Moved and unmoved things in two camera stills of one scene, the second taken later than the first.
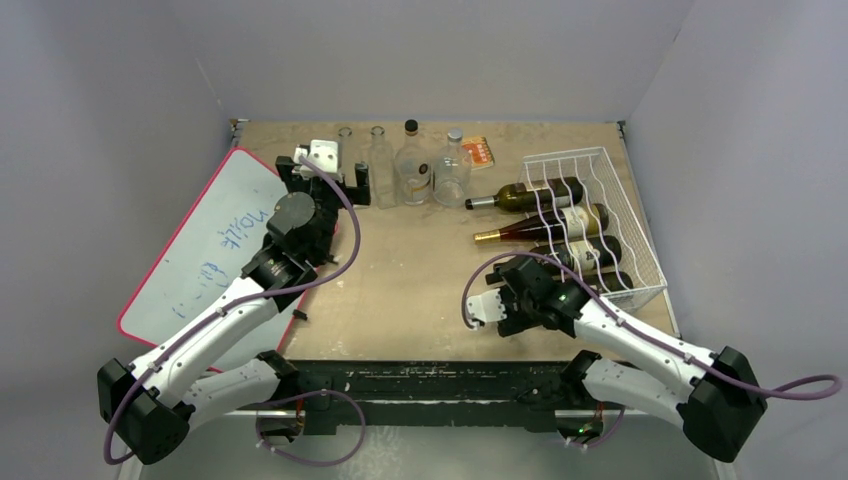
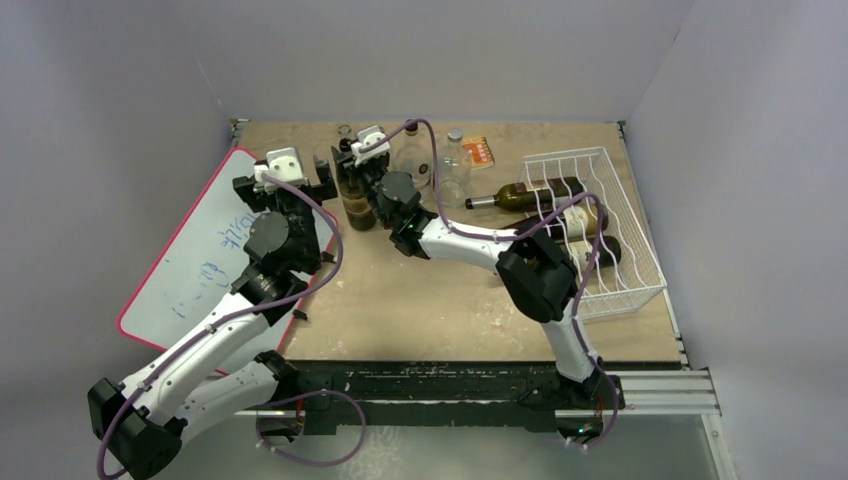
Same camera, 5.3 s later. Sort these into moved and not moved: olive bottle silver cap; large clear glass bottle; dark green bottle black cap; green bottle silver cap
Moved: olive bottle silver cap
Not moved: large clear glass bottle; green bottle silver cap; dark green bottle black cap
